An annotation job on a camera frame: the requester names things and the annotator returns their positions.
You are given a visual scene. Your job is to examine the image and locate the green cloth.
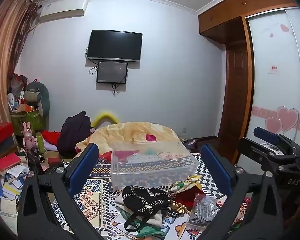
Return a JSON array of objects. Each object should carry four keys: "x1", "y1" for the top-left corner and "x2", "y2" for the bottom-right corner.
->
[{"x1": 119, "y1": 209, "x2": 166, "y2": 239}]

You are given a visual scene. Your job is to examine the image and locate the dark clothes pile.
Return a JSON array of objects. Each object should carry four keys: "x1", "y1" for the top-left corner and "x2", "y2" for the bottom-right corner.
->
[{"x1": 57, "y1": 111, "x2": 92, "y2": 158}]

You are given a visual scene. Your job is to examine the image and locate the brown striped curtain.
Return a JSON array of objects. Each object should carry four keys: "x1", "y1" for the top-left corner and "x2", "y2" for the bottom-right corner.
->
[{"x1": 0, "y1": 0, "x2": 42, "y2": 129}]

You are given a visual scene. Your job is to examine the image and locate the red gift box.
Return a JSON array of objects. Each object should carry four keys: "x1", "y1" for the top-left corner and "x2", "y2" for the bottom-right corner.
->
[{"x1": 0, "y1": 122, "x2": 15, "y2": 145}]

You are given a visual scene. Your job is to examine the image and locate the red garment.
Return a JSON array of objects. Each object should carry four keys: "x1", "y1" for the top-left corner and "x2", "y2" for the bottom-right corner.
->
[{"x1": 42, "y1": 131, "x2": 62, "y2": 146}]

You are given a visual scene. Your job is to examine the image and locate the yellow foam tube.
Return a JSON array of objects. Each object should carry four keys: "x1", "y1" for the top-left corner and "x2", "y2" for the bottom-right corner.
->
[{"x1": 91, "y1": 109, "x2": 119, "y2": 128}]

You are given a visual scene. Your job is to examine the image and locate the black patterned garment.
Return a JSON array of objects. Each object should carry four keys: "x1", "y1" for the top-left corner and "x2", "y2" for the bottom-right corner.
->
[{"x1": 122, "y1": 185, "x2": 170, "y2": 233}]

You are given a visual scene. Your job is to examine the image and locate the red book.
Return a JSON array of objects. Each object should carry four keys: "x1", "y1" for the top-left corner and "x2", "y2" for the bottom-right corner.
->
[{"x1": 0, "y1": 153, "x2": 22, "y2": 172}]

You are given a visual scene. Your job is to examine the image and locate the black telescope tube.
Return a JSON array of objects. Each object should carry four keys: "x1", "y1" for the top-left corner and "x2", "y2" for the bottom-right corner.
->
[{"x1": 31, "y1": 147, "x2": 46, "y2": 165}]

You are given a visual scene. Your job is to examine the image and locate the white paper box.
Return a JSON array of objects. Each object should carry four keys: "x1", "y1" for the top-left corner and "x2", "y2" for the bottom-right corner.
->
[{"x1": 0, "y1": 197, "x2": 18, "y2": 236}]

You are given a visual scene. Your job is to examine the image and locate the pile of papers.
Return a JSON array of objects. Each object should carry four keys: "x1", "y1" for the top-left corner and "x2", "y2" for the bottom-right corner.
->
[{"x1": 0, "y1": 164, "x2": 29, "y2": 201}]

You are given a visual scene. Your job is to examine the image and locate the red cloth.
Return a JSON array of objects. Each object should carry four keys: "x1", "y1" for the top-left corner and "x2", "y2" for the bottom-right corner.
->
[{"x1": 176, "y1": 183, "x2": 206, "y2": 210}]

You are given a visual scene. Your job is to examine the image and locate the green cardboard box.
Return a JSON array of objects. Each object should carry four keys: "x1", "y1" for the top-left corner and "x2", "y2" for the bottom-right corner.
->
[{"x1": 10, "y1": 109, "x2": 47, "y2": 136}]

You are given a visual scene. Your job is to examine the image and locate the white air conditioner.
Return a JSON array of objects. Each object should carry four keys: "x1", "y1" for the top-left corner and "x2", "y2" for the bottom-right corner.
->
[{"x1": 39, "y1": 0, "x2": 88, "y2": 25}]

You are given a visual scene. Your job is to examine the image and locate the yellow green printed scarf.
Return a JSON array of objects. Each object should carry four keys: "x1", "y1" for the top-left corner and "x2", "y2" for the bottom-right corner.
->
[{"x1": 166, "y1": 174, "x2": 203, "y2": 193}]

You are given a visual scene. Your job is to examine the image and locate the patterned bed sheet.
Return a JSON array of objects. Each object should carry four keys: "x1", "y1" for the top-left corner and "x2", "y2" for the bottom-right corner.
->
[{"x1": 49, "y1": 152, "x2": 254, "y2": 240}]

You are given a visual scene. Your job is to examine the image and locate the grey plush toy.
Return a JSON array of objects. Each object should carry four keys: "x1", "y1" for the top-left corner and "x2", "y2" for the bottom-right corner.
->
[{"x1": 23, "y1": 81, "x2": 51, "y2": 121}]

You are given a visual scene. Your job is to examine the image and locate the yellow fleece blanket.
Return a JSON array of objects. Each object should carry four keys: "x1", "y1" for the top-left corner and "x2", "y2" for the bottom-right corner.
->
[{"x1": 74, "y1": 122, "x2": 191, "y2": 161}]

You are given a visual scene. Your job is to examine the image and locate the green cylinder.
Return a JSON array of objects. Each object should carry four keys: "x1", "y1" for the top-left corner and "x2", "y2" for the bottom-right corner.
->
[{"x1": 35, "y1": 132, "x2": 47, "y2": 153}]

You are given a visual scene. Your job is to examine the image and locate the clear packet of dark beads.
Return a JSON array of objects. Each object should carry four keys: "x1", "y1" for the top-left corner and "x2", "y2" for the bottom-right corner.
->
[{"x1": 186, "y1": 193, "x2": 218, "y2": 231}]

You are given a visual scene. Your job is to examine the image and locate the cream cloth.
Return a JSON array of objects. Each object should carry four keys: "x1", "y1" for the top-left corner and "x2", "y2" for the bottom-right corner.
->
[{"x1": 114, "y1": 192, "x2": 166, "y2": 228}]

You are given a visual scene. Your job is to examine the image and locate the pink rabbit toy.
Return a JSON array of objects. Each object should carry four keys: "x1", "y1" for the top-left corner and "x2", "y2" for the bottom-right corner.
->
[{"x1": 21, "y1": 121, "x2": 38, "y2": 151}]

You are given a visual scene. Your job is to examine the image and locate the clear plastic storage box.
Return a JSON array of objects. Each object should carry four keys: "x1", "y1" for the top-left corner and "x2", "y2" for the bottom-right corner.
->
[{"x1": 111, "y1": 141, "x2": 200, "y2": 191}]

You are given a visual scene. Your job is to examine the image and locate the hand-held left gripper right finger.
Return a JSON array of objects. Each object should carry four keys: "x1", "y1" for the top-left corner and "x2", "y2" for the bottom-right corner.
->
[{"x1": 197, "y1": 144, "x2": 283, "y2": 240}]

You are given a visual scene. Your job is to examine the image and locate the brown wooden door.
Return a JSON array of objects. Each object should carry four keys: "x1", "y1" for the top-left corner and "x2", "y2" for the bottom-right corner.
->
[{"x1": 218, "y1": 44, "x2": 253, "y2": 144}]

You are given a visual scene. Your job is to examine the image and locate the wooden wardrobe with heart doors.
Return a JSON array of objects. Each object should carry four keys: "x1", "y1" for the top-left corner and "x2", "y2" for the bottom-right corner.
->
[{"x1": 197, "y1": 0, "x2": 300, "y2": 160}]

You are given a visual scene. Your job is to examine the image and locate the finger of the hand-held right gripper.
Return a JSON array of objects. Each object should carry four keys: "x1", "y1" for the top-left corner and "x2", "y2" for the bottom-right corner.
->
[
  {"x1": 253, "y1": 127, "x2": 290, "y2": 153},
  {"x1": 239, "y1": 137, "x2": 299, "y2": 173}
]

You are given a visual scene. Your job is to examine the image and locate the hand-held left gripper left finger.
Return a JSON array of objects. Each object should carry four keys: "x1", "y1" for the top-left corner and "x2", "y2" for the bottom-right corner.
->
[{"x1": 17, "y1": 142, "x2": 101, "y2": 240}]

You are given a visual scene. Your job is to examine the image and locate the gold shiny fabric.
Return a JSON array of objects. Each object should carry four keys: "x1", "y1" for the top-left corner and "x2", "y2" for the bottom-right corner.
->
[{"x1": 168, "y1": 201, "x2": 191, "y2": 216}]

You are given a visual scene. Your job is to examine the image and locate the wall-mounted black television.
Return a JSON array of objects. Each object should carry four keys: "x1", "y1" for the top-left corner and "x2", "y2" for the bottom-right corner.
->
[{"x1": 86, "y1": 29, "x2": 143, "y2": 63}]

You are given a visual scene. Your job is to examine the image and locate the small black wall monitor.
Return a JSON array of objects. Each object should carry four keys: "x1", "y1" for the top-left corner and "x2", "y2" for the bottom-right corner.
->
[{"x1": 96, "y1": 60, "x2": 128, "y2": 84}]

